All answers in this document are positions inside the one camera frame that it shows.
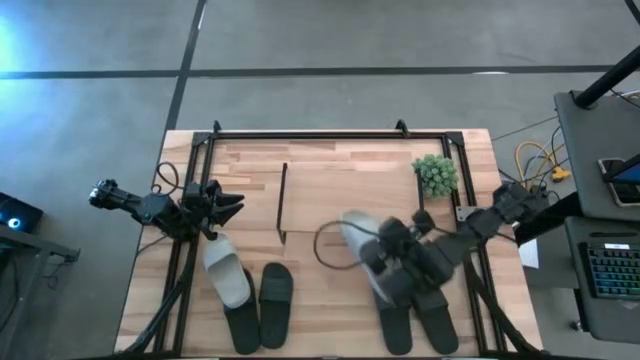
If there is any smartphone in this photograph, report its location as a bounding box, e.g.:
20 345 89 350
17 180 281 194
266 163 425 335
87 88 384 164
597 157 640 208

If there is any grey desk with pole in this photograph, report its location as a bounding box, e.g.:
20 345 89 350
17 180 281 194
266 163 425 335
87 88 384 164
553 89 640 222

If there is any black box with blue light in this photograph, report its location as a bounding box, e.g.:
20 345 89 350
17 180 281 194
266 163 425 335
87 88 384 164
0 191 45 235

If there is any black round pole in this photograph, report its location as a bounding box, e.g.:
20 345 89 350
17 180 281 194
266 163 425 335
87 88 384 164
572 45 640 110

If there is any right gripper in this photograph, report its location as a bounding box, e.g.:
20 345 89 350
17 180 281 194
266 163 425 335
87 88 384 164
360 209 454 302

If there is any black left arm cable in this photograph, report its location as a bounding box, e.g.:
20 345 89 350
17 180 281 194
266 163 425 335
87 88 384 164
151 160 181 197

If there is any black rubber slide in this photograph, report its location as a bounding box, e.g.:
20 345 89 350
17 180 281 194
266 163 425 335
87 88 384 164
411 287 460 356
222 269 262 356
372 289 415 357
258 262 295 351

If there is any yellow cable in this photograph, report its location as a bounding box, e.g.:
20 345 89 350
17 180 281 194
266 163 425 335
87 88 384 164
515 140 572 190

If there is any grey rubber slide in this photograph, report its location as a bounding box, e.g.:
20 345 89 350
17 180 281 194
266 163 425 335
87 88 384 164
339 209 397 307
202 232 253 310

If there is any grey desk with keyboard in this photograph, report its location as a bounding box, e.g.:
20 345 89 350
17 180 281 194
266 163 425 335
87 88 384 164
563 215 640 345

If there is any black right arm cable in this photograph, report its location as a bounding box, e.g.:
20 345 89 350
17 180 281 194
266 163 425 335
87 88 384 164
313 219 382 272

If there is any black aluminium rig frame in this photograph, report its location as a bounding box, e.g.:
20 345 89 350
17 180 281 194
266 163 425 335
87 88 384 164
114 119 546 360

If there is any black desk beam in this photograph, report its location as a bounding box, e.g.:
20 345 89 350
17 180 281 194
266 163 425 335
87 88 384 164
513 191 584 247

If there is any tablet with blue screen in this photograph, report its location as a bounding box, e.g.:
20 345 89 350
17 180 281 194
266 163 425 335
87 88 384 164
602 152 640 186

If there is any backlit black keyboard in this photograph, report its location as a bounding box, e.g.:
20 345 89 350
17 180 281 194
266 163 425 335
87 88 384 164
578 241 640 302

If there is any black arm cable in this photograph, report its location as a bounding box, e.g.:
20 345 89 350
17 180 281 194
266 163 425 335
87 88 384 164
151 160 181 197
313 219 382 272

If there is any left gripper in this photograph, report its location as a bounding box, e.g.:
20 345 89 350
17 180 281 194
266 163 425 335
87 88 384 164
180 178 246 242

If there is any small green potted plant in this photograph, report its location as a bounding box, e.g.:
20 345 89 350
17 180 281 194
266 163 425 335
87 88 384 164
411 153 460 199

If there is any wooden shelf with black frame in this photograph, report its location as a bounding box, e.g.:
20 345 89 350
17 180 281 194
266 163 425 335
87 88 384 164
276 160 427 246

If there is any white paper sheet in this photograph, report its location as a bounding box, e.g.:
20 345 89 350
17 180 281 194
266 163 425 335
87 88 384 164
518 238 541 270

